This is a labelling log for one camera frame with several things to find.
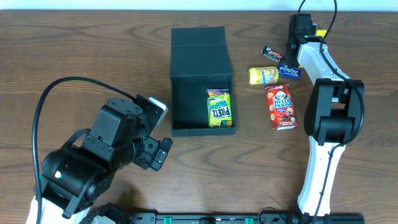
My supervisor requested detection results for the yellow snack bag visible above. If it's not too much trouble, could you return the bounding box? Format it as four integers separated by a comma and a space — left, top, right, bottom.
316, 30, 327, 37

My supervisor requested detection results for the green pretz box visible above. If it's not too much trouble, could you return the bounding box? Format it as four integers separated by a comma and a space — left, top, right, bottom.
206, 89, 233, 128

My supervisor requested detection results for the black gift box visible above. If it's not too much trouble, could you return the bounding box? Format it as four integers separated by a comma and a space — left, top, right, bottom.
170, 26, 237, 137

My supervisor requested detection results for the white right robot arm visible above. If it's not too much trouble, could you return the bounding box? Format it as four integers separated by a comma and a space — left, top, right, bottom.
286, 13, 364, 222

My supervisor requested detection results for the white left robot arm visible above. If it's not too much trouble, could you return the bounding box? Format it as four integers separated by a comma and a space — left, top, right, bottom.
27, 95, 172, 223

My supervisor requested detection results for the black chocolate bar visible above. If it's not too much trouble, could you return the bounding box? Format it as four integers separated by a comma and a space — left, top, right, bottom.
261, 46, 284, 63

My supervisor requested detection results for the blue eclipse mint tin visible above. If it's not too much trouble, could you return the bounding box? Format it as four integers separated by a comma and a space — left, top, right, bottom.
277, 63, 301, 80

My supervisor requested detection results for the yellow candy jar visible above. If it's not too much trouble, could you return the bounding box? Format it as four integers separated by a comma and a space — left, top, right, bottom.
248, 67, 279, 85

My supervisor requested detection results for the red hello panda box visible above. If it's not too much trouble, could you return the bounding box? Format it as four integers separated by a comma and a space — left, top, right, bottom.
265, 84, 298, 130

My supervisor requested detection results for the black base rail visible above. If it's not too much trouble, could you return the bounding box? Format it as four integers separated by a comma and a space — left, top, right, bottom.
124, 212, 364, 224

